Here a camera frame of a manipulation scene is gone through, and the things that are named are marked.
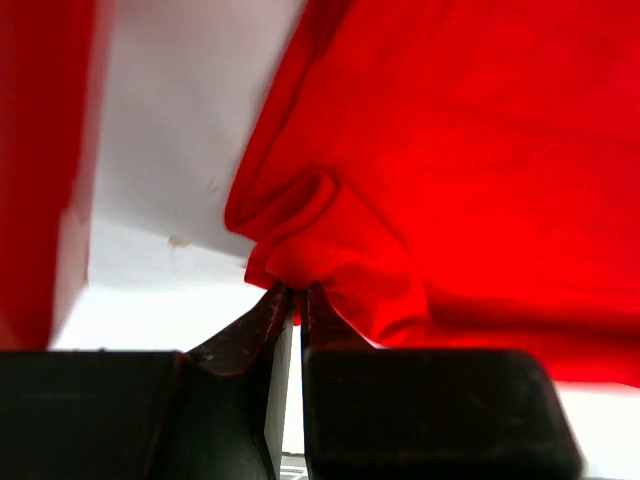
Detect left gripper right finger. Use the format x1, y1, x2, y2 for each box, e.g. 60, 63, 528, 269
300, 285, 583, 480

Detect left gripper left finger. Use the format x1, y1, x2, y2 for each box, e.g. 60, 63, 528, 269
1, 284, 293, 479

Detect red t shirt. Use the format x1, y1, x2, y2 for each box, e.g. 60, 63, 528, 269
225, 1, 639, 386

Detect red plastic bin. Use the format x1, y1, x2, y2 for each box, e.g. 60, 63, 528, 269
1, 1, 115, 350

